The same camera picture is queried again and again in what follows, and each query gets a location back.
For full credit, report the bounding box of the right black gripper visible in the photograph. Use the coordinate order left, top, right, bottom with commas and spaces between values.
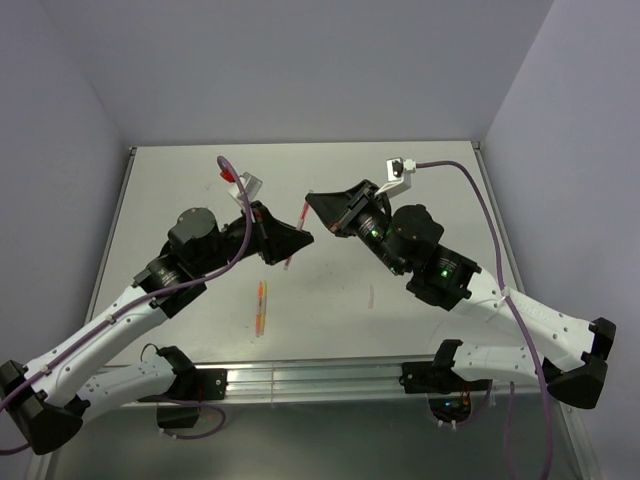
302, 182, 405, 278

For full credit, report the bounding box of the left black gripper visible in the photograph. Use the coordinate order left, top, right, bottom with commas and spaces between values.
194, 198, 312, 274

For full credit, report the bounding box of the pink pen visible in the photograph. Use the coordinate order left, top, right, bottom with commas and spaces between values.
283, 201, 309, 270

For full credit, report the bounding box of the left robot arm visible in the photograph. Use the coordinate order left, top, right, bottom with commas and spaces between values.
1, 201, 314, 455

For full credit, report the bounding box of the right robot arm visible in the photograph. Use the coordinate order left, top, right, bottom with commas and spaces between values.
305, 180, 616, 409

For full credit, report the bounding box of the yellow pen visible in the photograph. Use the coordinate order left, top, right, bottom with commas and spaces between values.
259, 280, 268, 336

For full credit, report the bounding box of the orange pen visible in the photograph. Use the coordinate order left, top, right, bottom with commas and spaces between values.
255, 281, 265, 337

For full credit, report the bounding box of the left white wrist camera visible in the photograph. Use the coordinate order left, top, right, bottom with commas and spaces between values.
227, 172, 263, 208

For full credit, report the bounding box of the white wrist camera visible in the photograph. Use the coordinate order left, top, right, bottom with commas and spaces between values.
375, 157, 417, 199
227, 172, 263, 208

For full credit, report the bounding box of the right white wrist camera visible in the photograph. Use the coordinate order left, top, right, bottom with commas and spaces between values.
375, 157, 417, 199

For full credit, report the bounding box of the red cable connector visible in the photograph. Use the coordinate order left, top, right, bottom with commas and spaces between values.
220, 170, 234, 183

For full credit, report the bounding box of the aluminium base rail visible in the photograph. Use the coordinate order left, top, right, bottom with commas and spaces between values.
99, 352, 571, 404

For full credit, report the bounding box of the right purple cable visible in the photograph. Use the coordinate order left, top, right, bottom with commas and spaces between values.
414, 160, 554, 480

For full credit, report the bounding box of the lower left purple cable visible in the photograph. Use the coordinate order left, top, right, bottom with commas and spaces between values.
159, 394, 229, 440

